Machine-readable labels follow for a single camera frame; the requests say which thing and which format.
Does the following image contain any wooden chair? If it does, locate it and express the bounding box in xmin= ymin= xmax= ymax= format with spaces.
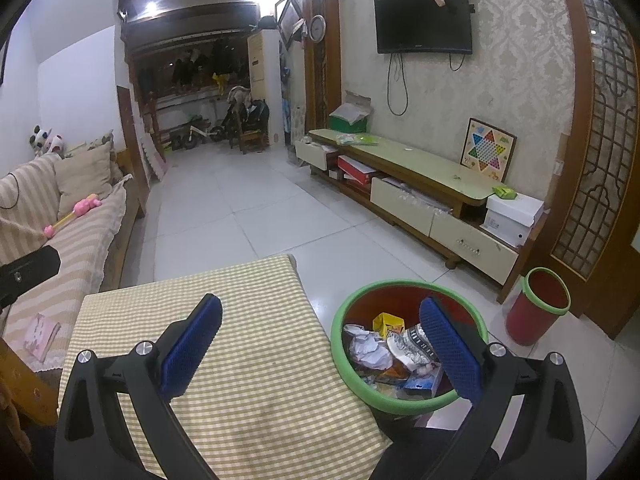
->
xmin=239 ymin=127 xmax=266 ymax=155

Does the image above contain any black white plush toy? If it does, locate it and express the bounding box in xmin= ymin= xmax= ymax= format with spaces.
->
xmin=27 ymin=125 xmax=53 ymax=157

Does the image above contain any pink booklet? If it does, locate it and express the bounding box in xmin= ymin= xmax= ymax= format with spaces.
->
xmin=24 ymin=314 xmax=61 ymax=363

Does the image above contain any black television cable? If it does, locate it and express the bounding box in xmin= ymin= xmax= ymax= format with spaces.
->
xmin=387 ymin=52 xmax=408 ymax=117

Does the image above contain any wooden lattice door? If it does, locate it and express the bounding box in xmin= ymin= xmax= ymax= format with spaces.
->
xmin=547 ymin=0 xmax=640 ymax=341

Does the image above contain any beige standing air conditioner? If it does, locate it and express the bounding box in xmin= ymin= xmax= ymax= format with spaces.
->
xmin=247 ymin=30 xmax=281 ymax=146

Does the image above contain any red bin with green rim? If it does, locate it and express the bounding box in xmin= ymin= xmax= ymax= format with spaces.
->
xmin=330 ymin=280 xmax=490 ymax=416

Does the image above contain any white cardboard box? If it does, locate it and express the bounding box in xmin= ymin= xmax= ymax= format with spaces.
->
xmin=484 ymin=192 xmax=545 ymax=248

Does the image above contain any red box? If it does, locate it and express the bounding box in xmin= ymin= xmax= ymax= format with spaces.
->
xmin=337 ymin=155 xmax=377 ymax=184

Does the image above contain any star pattern board game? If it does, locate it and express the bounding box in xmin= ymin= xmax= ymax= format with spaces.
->
xmin=460 ymin=117 xmax=517 ymax=182

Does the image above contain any green cardboard box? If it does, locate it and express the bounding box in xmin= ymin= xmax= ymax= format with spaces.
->
xmin=327 ymin=91 xmax=373 ymax=133

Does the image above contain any pink toy wand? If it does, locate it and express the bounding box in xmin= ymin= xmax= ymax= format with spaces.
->
xmin=42 ymin=194 xmax=102 ymax=238

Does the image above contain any beige sofa pillow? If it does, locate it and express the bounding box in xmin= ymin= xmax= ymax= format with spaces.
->
xmin=54 ymin=141 xmax=113 ymax=218

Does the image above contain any green plastic packet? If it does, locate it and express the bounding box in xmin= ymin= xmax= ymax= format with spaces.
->
xmin=336 ymin=132 xmax=379 ymax=147

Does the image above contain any framed wall picture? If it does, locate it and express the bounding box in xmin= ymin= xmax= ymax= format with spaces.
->
xmin=276 ymin=0 xmax=306 ymax=46

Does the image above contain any yellow tea carton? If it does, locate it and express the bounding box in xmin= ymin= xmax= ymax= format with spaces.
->
xmin=372 ymin=312 xmax=406 ymax=338

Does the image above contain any wooden TV cabinet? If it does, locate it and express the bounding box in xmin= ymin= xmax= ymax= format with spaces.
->
xmin=294 ymin=129 xmax=521 ymax=286

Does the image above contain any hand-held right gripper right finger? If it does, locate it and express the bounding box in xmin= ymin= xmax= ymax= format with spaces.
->
xmin=419 ymin=296 xmax=587 ymax=480

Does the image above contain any black flat television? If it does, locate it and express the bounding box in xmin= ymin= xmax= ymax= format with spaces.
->
xmin=374 ymin=0 xmax=473 ymax=56

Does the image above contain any striped beige sofa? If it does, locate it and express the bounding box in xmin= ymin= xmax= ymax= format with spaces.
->
xmin=0 ymin=152 xmax=146 ymax=371

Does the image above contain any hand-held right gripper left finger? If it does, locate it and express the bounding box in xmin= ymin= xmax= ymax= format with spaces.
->
xmin=52 ymin=292 xmax=223 ymax=480

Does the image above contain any small red bin green rim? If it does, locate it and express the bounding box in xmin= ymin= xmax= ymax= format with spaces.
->
xmin=505 ymin=267 xmax=572 ymax=347

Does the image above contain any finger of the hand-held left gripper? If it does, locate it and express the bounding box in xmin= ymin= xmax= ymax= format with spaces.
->
xmin=0 ymin=244 xmax=62 ymax=311

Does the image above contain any black white patterned paper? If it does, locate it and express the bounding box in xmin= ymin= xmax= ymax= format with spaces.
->
xmin=387 ymin=324 xmax=441 ymax=371

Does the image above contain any white balance bike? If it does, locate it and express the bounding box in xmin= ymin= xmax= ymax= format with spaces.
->
xmin=181 ymin=116 xmax=226 ymax=151

